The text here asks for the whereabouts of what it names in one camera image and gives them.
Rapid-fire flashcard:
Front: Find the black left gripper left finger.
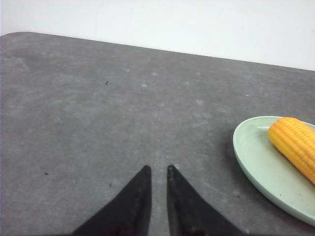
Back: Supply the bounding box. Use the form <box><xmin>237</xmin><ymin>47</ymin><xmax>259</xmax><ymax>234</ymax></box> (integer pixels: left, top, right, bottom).
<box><xmin>72</xmin><ymin>165</ymin><xmax>152</xmax><ymax>236</ymax></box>

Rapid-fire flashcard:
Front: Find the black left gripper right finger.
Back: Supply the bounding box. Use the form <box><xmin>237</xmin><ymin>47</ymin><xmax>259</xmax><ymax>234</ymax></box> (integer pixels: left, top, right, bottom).
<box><xmin>167</xmin><ymin>165</ymin><xmax>244</xmax><ymax>236</ymax></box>

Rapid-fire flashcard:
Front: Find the yellow corn cob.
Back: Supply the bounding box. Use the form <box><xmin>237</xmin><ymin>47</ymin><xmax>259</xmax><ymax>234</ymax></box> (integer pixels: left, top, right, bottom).
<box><xmin>268</xmin><ymin>117</ymin><xmax>315</xmax><ymax>183</ymax></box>

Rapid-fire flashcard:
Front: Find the pale green plate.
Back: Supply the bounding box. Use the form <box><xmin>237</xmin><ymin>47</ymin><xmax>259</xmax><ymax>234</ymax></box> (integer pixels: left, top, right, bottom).
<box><xmin>233</xmin><ymin>116</ymin><xmax>315</xmax><ymax>225</ymax></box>

